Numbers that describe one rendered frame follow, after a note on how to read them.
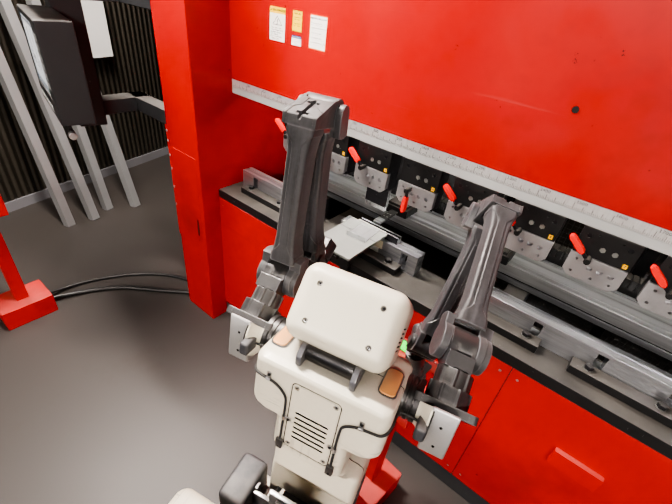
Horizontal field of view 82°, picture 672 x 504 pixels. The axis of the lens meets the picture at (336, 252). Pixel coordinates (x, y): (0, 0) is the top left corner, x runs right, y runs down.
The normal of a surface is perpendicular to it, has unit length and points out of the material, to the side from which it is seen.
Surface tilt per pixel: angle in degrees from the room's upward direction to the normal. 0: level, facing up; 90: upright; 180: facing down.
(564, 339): 90
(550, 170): 90
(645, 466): 90
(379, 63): 90
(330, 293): 48
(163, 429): 0
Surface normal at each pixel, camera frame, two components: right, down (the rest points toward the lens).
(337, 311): -0.24, -0.20
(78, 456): 0.11, -0.81
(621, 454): -0.63, 0.38
